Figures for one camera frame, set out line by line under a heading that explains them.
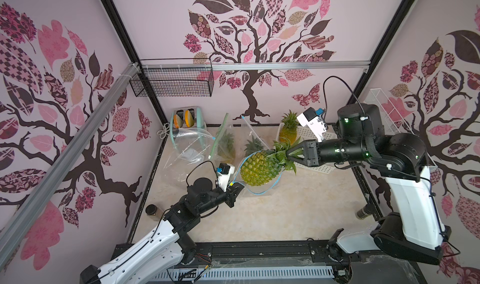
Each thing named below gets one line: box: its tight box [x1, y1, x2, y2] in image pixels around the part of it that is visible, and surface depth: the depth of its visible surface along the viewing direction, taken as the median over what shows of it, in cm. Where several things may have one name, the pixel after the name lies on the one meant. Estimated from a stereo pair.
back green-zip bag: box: [208, 112, 237, 165], surface depth 87 cm
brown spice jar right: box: [355, 203, 377, 220], surface depth 79 cm
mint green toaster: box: [170, 105, 205, 143], surface depth 99 cm
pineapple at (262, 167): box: [240, 136, 302, 187], surface depth 53 cm
